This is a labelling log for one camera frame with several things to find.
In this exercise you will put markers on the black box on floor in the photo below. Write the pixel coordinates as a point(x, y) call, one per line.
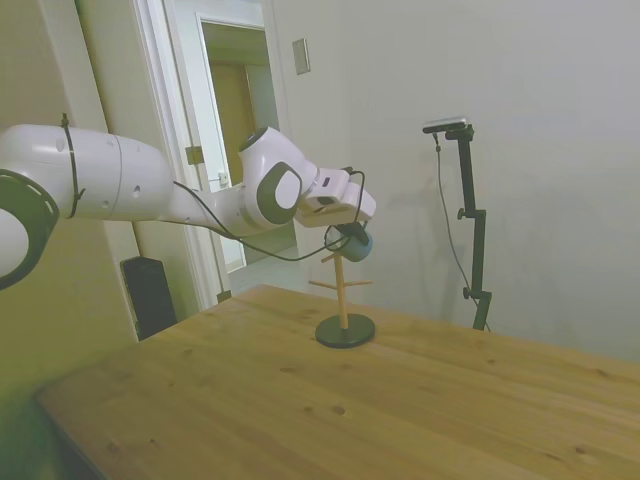
point(150, 300)

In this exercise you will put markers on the grey wall switch plate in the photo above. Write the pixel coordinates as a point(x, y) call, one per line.
point(301, 56)

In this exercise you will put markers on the white door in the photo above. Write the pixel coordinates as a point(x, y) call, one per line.
point(115, 75)

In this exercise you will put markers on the white door frame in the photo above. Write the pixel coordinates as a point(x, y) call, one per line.
point(175, 75)

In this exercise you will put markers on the metal door latch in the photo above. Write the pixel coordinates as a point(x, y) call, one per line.
point(223, 178)

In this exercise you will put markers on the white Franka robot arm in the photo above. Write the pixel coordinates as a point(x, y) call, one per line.
point(125, 175)

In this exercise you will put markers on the brown wooden hallway door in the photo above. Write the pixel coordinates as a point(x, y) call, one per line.
point(232, 115)

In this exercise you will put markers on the metal door hinge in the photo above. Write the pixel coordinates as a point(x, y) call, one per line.
point(194, 155)

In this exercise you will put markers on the blue enamel mug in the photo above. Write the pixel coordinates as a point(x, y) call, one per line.
point(357, 250)

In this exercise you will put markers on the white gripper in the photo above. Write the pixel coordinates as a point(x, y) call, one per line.
point(350, 192)

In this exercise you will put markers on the wooden mug tree black base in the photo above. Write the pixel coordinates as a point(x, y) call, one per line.
point(345, 335)

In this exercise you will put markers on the grey exterior camera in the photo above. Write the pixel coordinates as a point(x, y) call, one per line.
point(445, 124)

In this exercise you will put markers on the black camera stand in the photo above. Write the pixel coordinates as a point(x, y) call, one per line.
point(472, 200)

